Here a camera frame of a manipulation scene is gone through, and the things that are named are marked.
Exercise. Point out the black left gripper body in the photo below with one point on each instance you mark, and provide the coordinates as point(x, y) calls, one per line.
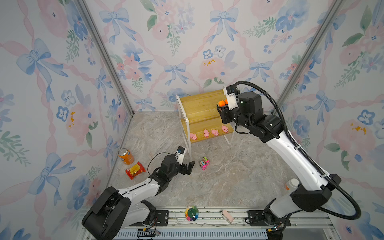
point(177, 169)

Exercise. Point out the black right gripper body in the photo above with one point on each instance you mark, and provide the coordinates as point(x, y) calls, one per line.
point(235, 115)

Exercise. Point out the pink green toy car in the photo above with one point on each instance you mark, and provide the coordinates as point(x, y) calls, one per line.
point(206, 161)

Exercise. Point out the pink pig toy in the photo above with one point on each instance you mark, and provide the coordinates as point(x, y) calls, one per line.
point(215, 132)
point(225, 129)
point(206, 133)
point(193, 136)

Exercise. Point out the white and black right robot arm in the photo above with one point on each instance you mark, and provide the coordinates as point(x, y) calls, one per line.
point(313, 190)

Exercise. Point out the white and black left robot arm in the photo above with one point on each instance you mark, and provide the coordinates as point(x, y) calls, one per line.
point(117, 209)

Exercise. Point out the red snack packet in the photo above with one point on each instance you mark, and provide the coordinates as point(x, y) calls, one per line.
point(135, 170)

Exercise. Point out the colourful round disc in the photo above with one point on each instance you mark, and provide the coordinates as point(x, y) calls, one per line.
point(192, 213)

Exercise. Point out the orange soda can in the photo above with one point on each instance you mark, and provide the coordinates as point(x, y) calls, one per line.
point(125, 156)

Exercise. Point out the pink eraser block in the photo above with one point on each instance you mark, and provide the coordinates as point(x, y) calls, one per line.
point(227, 216)

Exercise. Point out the white round cap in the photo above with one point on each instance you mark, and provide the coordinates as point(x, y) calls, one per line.
point(292, 184)

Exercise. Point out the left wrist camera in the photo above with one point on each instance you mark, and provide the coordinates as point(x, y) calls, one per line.
point(180, 153)

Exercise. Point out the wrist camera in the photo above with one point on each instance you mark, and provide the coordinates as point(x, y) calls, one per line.
point(180, 153)
point(231, 94)

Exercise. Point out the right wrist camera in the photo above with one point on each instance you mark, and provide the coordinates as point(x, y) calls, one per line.
point(231, 94)

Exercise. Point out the wooden two-tier shelf white frame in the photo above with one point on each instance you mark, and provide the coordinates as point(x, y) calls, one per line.
point(199, 112)

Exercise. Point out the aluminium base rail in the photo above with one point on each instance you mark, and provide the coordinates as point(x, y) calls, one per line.
point(171, 223)

